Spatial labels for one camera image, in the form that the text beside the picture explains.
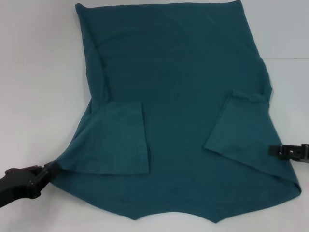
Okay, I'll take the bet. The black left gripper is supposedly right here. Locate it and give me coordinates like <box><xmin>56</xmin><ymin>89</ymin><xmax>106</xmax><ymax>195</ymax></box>
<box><xmin>0</xmin><ymin>162</ymin><xmax>60</xmax><ymax>208</ymax></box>

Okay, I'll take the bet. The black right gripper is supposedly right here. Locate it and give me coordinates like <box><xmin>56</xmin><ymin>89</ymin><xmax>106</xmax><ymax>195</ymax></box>
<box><xmin>268</xmin><ymin>144</ymin><xmax>309</xmax><ymax>165</ymax></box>

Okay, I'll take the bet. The blue teal shirt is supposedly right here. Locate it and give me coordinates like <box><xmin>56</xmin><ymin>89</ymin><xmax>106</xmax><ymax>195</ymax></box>
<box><xmin>52</xmin><ymin>0</ymin><xmax>302</xmax><ymax>217</ymax></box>

